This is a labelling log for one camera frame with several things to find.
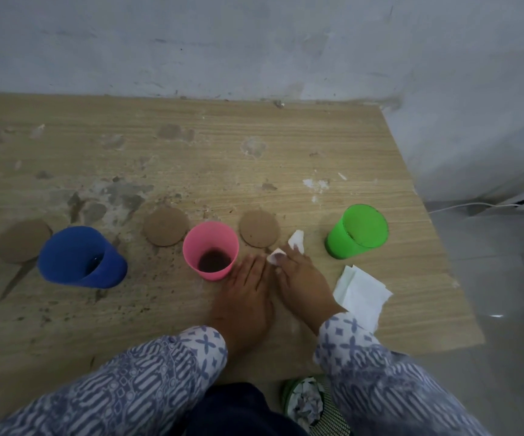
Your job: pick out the person's right hand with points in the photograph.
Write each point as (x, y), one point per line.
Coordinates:
(305, 290)

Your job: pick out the person's left hand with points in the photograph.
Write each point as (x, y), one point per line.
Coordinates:
(244, 304)

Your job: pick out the person's right fingers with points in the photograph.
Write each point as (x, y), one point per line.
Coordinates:
(291, 265)

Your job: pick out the person's left fingers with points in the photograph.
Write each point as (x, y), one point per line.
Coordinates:
(252, 274)

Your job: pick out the white tissue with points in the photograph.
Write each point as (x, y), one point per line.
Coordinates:
(295, 241)
(362, 297)

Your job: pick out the person's right forearm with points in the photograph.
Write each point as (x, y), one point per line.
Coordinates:
(380, 381)

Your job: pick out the person's left forearm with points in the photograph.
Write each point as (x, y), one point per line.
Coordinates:
(121, 385)

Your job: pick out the round brown cork coaster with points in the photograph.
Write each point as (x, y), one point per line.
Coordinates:
(259, 228)
(165, 226)
(23, 240)

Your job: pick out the pink plastic cup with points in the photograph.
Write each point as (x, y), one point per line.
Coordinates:
(212, 249)

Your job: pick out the green plastic cup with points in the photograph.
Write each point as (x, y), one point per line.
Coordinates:
(357, 231)

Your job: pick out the folded white tissue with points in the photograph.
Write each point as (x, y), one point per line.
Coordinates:
(362, 297)

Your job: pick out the dark blue trousers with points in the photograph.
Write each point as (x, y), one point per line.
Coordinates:
(244, 410)

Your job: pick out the crumpled paper waste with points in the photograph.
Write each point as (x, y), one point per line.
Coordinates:
(306, 401)

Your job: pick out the green waste basket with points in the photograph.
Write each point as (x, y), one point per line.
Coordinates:
(334, 417)

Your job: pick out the blue plastic cup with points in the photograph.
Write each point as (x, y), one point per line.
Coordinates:
(80, 258)

